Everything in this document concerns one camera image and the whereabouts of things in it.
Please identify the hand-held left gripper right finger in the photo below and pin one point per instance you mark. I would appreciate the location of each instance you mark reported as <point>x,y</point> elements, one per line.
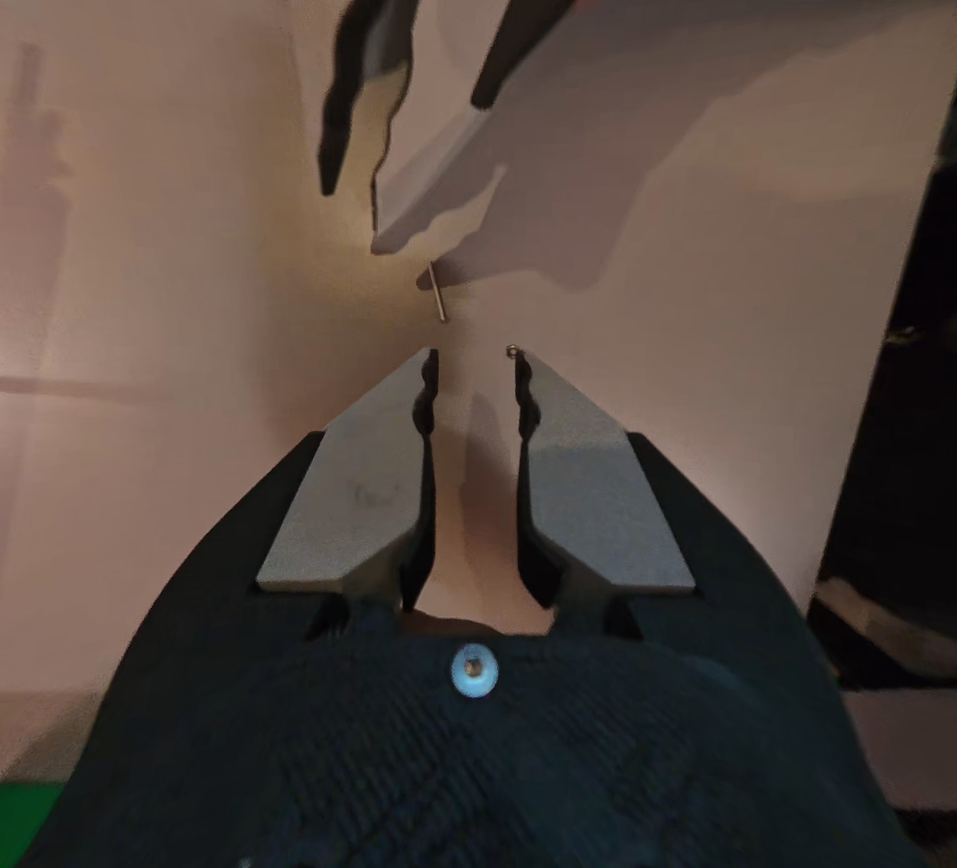
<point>598,502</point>

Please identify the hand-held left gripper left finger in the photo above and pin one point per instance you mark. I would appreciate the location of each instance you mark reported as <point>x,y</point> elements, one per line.
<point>351,502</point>

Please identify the metal bolt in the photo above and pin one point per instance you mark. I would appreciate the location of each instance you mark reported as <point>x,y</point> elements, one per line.
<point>438,294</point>

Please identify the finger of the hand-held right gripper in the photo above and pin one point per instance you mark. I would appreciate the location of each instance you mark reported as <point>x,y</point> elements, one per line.
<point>433,188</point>
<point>374,23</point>

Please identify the green plastic bin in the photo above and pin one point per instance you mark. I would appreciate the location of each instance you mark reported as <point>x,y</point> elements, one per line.
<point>26,827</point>

